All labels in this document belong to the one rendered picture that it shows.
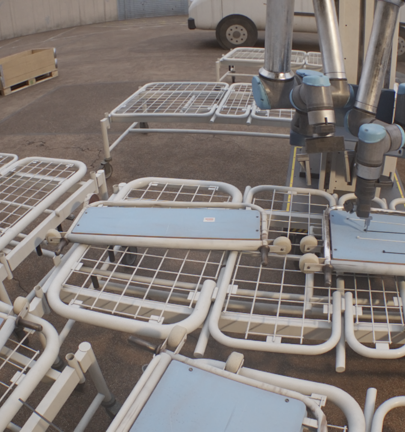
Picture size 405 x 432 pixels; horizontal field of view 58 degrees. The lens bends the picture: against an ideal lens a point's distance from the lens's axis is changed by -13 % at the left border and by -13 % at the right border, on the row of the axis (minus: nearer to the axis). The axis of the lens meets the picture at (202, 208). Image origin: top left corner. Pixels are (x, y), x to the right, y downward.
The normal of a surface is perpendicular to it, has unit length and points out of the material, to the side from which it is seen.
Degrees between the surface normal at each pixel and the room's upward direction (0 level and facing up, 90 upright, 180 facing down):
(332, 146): 66
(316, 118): 73
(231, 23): 90
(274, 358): 0
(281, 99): 103
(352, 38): 90
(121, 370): 0
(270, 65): 97
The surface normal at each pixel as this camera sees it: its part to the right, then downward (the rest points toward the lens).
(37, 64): 0.83, 0.26
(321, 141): -0.14, 0.14
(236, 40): -0.11, 0.52
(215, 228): -0.04, -0.86
